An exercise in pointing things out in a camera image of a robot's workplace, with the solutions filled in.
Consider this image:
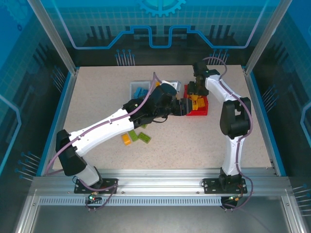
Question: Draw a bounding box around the red plastic bin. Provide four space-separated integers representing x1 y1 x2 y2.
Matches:
184 83 209 117

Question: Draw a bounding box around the white translucent plastic bin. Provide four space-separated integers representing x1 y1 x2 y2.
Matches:
129 81 152 100

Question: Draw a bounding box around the dark green lego brick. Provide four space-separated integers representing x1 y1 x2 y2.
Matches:
138 132 152 144

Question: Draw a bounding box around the blue table edge strip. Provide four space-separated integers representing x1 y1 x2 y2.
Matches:
35 71 74 177

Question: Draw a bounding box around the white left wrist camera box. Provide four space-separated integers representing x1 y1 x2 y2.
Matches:
161 80 182 93

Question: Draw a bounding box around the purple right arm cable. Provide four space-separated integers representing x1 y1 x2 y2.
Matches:
202 56 255 197

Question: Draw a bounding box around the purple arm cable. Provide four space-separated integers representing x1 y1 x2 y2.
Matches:
202 56 255 197
43 71 162 177

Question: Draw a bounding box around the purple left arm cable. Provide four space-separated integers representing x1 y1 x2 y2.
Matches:
43 71 162 177

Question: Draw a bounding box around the aluminium frame post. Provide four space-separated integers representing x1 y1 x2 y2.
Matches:
27 0 80 75
244 0 294 75

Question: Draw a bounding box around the wide aluminium base rail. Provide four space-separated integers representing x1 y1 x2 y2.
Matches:
31 168 292 197

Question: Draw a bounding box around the aluminium side rail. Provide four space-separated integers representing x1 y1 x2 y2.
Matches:
42 69 80 177

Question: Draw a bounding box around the slotted aluminium rail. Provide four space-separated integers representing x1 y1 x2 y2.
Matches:
38 196 223 207

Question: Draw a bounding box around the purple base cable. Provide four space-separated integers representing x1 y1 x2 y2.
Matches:
220 198 246 212
74 176 119 212

